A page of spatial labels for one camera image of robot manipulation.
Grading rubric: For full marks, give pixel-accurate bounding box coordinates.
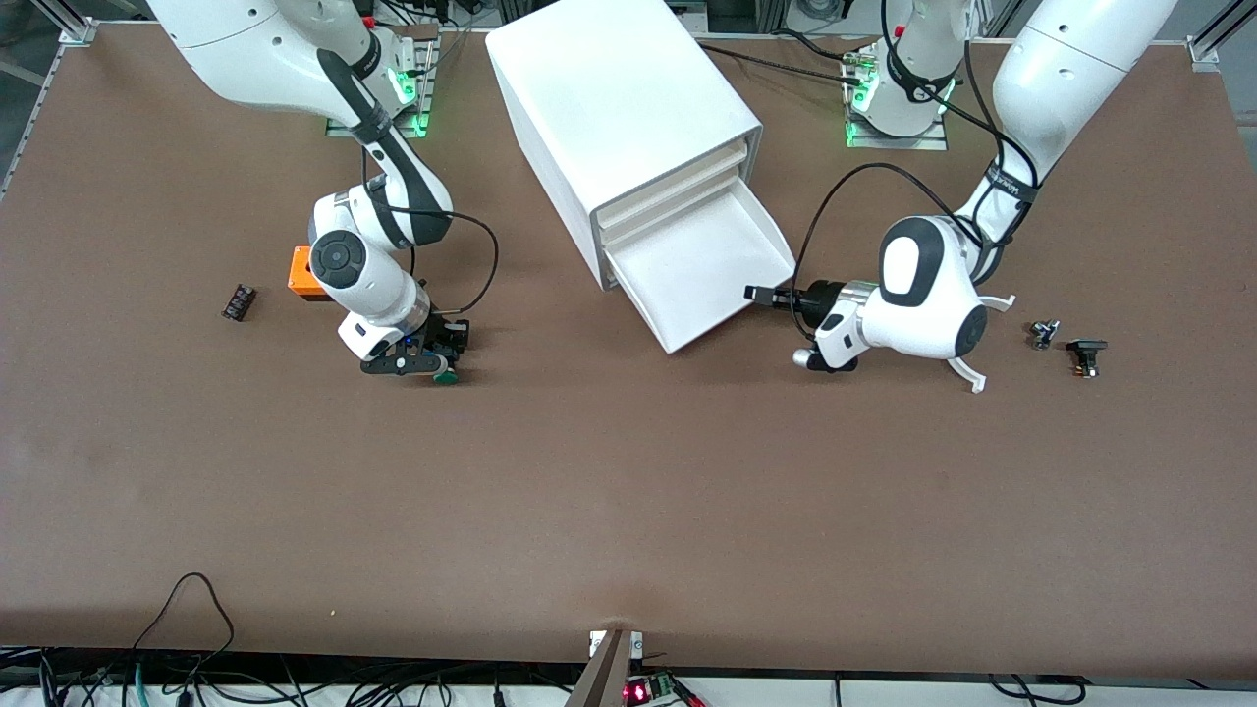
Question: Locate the white plastic arc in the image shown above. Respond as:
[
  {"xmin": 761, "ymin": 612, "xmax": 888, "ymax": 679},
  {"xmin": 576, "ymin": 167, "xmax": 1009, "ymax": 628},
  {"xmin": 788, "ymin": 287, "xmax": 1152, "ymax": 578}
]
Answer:
[{"xmin": 948, "ymin": 295, "xmax": 1017, "ymax": 395}]

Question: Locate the circuit board with red LED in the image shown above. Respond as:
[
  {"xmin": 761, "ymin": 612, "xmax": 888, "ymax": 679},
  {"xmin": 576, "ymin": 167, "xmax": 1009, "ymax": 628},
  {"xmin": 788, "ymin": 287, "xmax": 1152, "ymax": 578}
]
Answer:
[{"xmin": 624, "ymin": 671, "xmax": 703, "ymax": 707}]

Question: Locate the orange button enclosure box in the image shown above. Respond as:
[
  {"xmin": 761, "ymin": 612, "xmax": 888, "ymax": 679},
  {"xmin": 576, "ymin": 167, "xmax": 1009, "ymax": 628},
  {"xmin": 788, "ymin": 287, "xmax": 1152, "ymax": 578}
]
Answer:
[{"xmin": 288, "ymin": 245, "xmax": 330, "ymax": 302}]

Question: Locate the black base cable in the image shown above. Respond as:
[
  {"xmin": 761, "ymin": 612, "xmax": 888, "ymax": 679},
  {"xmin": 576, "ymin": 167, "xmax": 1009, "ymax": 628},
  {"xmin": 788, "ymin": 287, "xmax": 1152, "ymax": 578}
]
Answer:
[
  {"xmin": 699, "ymin": 43, "xmax": 870, "ymax": 87},
  {"xmin": 771, "ymin": 27, "xmax": 865, "ymax": 62}
]

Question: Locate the black looped cable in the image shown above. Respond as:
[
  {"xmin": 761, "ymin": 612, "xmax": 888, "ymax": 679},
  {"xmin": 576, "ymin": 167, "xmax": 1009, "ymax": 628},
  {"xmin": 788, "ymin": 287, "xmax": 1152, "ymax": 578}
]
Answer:
[{"xmin": 131, "ymin": 572, "xmax": 237, "ymax": 679}]

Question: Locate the grey camera stand bar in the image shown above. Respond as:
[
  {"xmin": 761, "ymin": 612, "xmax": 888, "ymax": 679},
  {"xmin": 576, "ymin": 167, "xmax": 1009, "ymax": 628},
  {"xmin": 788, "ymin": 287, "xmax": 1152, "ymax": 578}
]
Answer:
[{"xmin": 565, "ymin": 628, "xmax": 634, "ymax": 707}]

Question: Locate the aluminium frame profile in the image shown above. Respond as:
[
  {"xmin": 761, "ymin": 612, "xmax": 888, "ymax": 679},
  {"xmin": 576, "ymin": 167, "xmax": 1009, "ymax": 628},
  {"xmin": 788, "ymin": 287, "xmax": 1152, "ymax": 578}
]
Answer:
[
  {"xmin": 1186, "ymin": 0, "xmax": 1257, "ymax": 68},
  {"xmin": 29, "ymin": 0, "xmax": 99, "ymax": 45}
]

